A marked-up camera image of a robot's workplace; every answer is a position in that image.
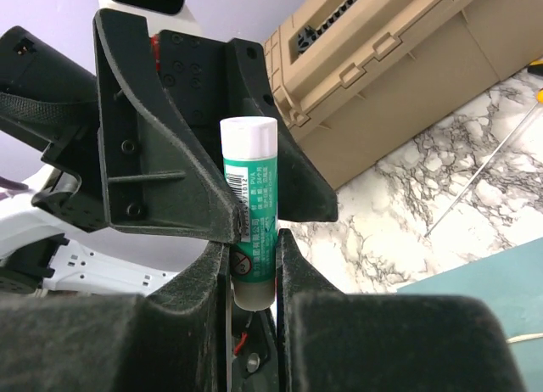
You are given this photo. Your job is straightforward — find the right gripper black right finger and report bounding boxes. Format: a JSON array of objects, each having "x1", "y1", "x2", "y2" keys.
[{"x1": 277, "y1": 228, "x2": 339, "y2": 316}]

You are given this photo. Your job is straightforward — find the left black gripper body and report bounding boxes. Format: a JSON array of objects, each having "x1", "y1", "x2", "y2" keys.
[{"x1": 150, "y1": 31, "x2": 237, "y2": 154}]

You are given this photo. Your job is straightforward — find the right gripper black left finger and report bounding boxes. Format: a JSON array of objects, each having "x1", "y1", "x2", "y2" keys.
[{"x1": 146, "y1": 242, "x2": 231, "y2": 324}]

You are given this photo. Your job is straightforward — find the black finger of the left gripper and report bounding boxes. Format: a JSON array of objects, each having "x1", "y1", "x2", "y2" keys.
[
  {"x1": 225, "y1": 38, "x2": 339, "y2": 222},
  {"x1": 93, "y1": 8, "x2": 242, "y2": 244}
]

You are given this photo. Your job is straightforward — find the green white glue stick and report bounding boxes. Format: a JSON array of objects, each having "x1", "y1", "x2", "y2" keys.
[{"x1": 220, "y1": 116, "x2": 278, "y2": 311}]

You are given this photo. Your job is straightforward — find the teal paper envelope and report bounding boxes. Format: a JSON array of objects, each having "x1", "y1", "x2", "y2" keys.
[{"x1": 396, "y1": 237, "x2": 543, "y2": 392}]

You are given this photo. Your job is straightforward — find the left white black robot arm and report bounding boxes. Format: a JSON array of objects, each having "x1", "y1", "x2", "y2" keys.
[{"x1": 1, "y1": 9, "x2": 279, "y2": 294}]

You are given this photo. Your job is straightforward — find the tan plastic tool case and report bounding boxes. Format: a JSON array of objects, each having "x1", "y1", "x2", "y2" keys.
[{"x1": 264, "y1": 0, "x2": 542, "y2": 188}]

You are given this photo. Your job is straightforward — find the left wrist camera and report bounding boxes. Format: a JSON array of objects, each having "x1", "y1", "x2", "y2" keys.
[{"x1": 98, "y1": 0, "x2": 202, "y2": 36}]

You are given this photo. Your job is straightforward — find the yellow handled thin screwdriver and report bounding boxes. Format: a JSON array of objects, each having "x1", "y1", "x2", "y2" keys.
[{"x1": 423, "y1": 59, "x2": 543, "y2": 238}]

